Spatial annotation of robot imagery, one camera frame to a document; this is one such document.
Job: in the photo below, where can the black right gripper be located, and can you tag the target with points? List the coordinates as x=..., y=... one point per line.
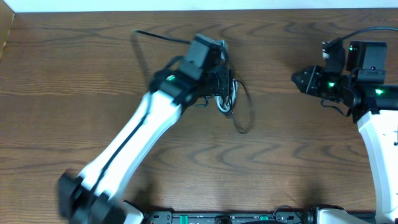
x=306, y=82

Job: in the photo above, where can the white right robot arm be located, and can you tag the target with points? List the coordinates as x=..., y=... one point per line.
x=373, y=107

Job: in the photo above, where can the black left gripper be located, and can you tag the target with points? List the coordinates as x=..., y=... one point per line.
x=226, y=86

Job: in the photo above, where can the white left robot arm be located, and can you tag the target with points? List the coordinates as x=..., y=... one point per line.
x=94, y=195

